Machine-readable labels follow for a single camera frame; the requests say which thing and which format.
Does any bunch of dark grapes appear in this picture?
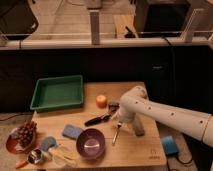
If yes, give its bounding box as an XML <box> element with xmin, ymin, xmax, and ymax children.
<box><xmin>18</xmin><ymin>121</ymin><xmax>37</xmax><ymax>148</ymax></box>

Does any orange fruit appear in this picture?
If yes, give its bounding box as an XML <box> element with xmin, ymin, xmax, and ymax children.
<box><xmin>96</xmin><ymin>95</ymin><xmax>107</xmax><ymax>108</ymax></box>

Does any black chair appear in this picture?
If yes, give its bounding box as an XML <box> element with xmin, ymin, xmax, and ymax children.
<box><xmin>0</xmin><ymin>0</ymin><xmax>39</xmax><ymax>40</ymax></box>

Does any black cabinet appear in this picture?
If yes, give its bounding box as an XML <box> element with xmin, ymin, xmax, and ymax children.
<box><xmin>133</xmin><ymin>0</ymin><xmax>190</xmax><ymax>32</ymax></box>

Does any yellow plastic banana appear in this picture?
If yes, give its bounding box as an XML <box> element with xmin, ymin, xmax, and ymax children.
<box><xmin>48</xmin><ymin>147</ymin><xmax>79</xmax><ymax>167</ymax></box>

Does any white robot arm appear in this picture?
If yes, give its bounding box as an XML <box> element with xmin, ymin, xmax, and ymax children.
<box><xmin>117</xmin><ymin>86</ymin><xmax>213</xmax><ymax>147</ymax></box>

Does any blue cloth toy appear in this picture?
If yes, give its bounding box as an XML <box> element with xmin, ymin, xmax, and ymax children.
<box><xmin>40</xmin><ymin>137</ymin><xmax>57</xmax><ymax>152</ymax></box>

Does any blue sponge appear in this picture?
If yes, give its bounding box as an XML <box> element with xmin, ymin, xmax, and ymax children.
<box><xmin>62</xmin><ymin>125</ymin><xmax>83</xmax><ymax>139</ymax></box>

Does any metal frame railing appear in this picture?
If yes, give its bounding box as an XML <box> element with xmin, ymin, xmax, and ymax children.
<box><xmin>0</xmin><ymin>11</ymin><xmax>213</xmax><ymax>51</ymax></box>

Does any green plastic tray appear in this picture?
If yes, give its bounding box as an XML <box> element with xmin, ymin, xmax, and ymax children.
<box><xmin>30</xmin><ymin>75</ymin><xmax>84</xmax><ymax>112</ymax></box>

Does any purple bowl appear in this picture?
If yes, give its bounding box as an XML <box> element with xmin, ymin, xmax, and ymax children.
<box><xmin>76</xmin><ymin>128</ymin><xmax>105</xmax><ymax>160</ymax></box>

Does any silver measuring cup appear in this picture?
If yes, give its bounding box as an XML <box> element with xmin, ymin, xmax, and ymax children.
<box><xmin>27</xmin><ymin>149</ymin><xmax>45</xmax><ymax>165</ymax></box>

